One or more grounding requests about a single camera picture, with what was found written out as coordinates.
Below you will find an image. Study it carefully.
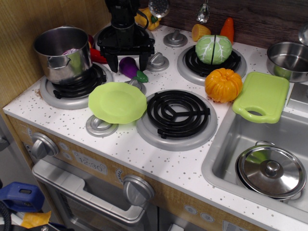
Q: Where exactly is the hanging steel ladle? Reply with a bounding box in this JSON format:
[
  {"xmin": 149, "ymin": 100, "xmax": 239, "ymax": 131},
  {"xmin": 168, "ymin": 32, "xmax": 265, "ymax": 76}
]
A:
[{"xmin": 196, "ymin": 0, "xmax": 210, "ymax": 24}]

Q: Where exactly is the tall steel pot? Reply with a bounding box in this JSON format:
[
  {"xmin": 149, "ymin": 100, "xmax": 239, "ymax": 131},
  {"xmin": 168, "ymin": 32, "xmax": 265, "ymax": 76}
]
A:
[{"xmin": 33, "ymin": 26, "xmax": 92, "ymax": 85}]

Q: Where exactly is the steel toy sink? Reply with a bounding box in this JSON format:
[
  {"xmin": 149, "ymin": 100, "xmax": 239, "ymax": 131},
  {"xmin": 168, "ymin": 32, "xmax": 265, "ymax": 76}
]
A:
[{"xmin": 202, "ymin": 109, "xmax": 308, "ymax": 222}]

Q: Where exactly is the light green plastic plate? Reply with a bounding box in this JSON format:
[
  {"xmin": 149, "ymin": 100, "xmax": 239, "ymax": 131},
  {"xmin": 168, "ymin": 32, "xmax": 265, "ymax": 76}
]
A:
[{"xmin": 88, "ymin": 82, "xmax": 147, "ymax": 124}]

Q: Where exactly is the purple toy cabbage slice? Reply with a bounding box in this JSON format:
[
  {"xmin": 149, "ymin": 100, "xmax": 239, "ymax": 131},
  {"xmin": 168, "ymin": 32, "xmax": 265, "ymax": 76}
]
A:
[{"xmin": 62, "ymin": 48, "xmax": 78, "ymax": 55}]

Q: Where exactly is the toy corn cob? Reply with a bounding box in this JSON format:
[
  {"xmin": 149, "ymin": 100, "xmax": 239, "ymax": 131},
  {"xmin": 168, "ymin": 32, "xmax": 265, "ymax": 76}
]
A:
[{"xmin": 192, "ymin": 24, "xmax": 211, "ymax": 41}]

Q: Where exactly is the orange toy carrot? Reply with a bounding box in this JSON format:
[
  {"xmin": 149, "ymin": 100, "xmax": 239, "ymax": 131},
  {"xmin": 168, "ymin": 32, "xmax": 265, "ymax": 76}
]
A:
[{"xmin": 220, "ymin": 17, "xmax": 234, "ymax": 44}]

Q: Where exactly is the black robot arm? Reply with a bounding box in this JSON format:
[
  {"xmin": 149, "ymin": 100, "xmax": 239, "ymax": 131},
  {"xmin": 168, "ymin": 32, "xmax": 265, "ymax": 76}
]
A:
[{"xmin": 97, "ymin": 0, "xmax": 154, "ymax": 73}]

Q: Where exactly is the purple toy eggplant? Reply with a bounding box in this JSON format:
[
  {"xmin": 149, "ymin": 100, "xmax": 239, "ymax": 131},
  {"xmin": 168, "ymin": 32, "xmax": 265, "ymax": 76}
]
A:
[{"xmin": 119, "ymin": 57, "xmax": 148, "ymax": 83}]

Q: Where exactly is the front right stove burner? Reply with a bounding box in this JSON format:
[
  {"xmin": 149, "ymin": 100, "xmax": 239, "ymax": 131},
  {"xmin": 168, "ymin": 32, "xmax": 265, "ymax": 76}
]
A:
[{"xmin": 136, "ymin": 90, "xmax": 218, "ymax": 152}]

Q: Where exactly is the front left stove burner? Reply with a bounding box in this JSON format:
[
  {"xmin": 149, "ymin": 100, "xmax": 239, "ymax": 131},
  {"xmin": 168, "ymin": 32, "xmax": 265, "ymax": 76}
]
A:
[{"xmin": 40, "ymin": 63, "xmax": 114, "ymax": 110}]

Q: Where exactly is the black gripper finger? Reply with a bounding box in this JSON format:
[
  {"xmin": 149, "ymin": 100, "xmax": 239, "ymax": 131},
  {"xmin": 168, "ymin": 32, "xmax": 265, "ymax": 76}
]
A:
[
  {"xmin": 139, "ymin": 52, "xmax": 150, "ymax": 71},
  {"xmin": 105, "ymin": 54, "xmax": 118, "ymax": 73}
]

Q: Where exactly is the orange toy pumpkin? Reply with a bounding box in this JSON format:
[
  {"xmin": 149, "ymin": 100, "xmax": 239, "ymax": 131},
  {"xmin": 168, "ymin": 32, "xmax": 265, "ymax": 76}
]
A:
[{"xmin": 205, "ymin": 68, "xmax": 243, "ymax": 103}]

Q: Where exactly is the grey stove knob front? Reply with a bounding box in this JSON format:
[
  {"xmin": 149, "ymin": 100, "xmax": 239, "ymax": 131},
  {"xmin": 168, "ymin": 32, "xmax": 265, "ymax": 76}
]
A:
[{"xmin": 86, "ymin": 115, "xmax": 118, "ymax": 137}]

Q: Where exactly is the steel pot with lid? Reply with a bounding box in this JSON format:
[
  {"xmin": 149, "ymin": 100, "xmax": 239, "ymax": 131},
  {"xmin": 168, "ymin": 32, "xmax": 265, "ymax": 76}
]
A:
[{"xmin": 235, "ymin": 141, "xmax": 307, "ymax": 203}]

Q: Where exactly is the green plastic cutting board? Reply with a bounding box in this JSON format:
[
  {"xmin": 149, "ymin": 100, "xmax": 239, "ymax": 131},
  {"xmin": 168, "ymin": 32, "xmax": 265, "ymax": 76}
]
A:
[{"xmin": 232, "ymin": 72, "xmax": 289, "ymax": 124}]

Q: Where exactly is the red toy chili pepper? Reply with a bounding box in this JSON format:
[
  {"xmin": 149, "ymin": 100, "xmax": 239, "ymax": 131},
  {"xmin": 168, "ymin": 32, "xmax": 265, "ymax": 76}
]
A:
[{"xmin": 88, "ymin": 34, "xmax": 107, "ymax": 64}]

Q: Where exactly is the grey stove knob centre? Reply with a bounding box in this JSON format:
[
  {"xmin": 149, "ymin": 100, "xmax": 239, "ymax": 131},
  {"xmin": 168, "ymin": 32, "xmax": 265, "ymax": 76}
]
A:
[{"xmin": 146, "ymin": 52, "xmax": 169, "ymax": 72}]

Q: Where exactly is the yellow toy bell pepper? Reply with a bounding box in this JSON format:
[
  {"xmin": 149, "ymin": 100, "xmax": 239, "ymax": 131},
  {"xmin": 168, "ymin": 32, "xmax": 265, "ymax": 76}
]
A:
[{"xmin": 135, "ymin": 7, "xmax": 161, "ymax": 31}]

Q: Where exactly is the grey stove knob under plate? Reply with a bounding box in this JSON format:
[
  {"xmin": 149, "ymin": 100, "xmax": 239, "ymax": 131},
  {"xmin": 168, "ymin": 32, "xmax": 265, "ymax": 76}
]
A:
[{"xmin": 126, "ymin": 79, "xmax": 146, "ymax": 95}]

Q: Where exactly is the grey oven dial right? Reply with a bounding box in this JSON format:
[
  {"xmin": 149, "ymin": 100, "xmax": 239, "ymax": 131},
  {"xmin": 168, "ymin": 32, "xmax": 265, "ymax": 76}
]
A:
[{"xmin": 123, "ymin": 174, "xmax": 155, "ymax": 208}]

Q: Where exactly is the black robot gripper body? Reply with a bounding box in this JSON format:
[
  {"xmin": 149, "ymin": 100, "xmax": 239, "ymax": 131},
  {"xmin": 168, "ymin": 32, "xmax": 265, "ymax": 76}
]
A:
[{"xmin": 97, "ymin": 24, "xmax": 155, "ymax": 55}]

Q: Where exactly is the grey oven dial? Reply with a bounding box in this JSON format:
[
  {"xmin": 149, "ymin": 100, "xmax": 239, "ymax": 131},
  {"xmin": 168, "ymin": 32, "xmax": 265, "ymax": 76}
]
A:
[
  {"xmin": 123, "ymin": 174, "xmax": 155, "ymax": 208},
  {"xmin": 31, "ymin": 132, "xmax": 60, "ymax": 159}
]

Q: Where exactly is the grey oven door handle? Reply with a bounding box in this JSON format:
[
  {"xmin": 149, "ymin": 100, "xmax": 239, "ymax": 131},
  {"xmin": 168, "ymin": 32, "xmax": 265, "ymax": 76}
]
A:
[{"xmin": 32, "ymin": 160, "xmax": 147, "ymax": 231}]

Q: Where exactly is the black cable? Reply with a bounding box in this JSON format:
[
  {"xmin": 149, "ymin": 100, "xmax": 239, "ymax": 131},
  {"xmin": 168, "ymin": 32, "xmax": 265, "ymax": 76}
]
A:
[{"xmin": 0, "ymin": 199, "xmax": 13, "ymax": 231}]

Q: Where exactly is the hanging steel skimmer spoon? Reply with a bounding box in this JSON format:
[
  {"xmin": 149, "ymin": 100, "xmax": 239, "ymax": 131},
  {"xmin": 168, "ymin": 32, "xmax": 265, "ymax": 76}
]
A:
[{"xmin": 148, "ymin": 0, "xmax": 170, "ymax": 18}]

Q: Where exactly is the grey oven dial left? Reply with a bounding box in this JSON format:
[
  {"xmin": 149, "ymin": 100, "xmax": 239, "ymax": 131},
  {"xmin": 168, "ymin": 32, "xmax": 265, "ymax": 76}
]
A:
[{"xmin": 31, "ymin": 132, "xmax": 60, "ymax": 159}]

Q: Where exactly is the blue clamp tool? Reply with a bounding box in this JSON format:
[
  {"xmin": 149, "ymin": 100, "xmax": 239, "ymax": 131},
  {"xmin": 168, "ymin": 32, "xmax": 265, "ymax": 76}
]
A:
[{"xmin": 0, "ymin": 182, "xmax": 45, "ymax": 212}]

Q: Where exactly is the yellow cloth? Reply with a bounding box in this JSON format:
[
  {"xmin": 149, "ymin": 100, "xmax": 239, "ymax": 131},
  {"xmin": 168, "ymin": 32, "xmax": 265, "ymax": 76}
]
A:
[{"xmin": 21, "ymin": 211, "xmax": 51, "ymax": 229}]

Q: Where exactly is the back right stove burner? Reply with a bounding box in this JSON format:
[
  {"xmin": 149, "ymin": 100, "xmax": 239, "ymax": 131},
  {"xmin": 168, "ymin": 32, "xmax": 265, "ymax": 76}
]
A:
[{"xmin": 177, "ymin": 46, "xmax": 247, "ymax": 86}]

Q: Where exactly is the green toy cabbage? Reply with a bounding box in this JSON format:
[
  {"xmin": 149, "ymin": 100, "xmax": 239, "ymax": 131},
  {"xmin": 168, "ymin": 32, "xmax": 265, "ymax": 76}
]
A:
[{"xmin": 195, "ymin": 35, "xmax": 232, "ymax": 65}]

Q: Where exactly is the steel saucepan back right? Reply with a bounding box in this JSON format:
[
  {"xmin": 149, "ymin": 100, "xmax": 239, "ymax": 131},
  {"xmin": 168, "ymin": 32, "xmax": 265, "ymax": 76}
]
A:
[{"xmin": 267, "ymin": 42, "xmax": 308, "ymax": 82}]

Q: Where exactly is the grey stove knob back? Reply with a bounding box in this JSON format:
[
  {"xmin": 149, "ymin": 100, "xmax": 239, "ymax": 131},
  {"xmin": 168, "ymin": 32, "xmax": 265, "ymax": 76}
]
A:
[{"xmin": 163, "ymin": 29, "xmax": 188, "ymax": 48}]

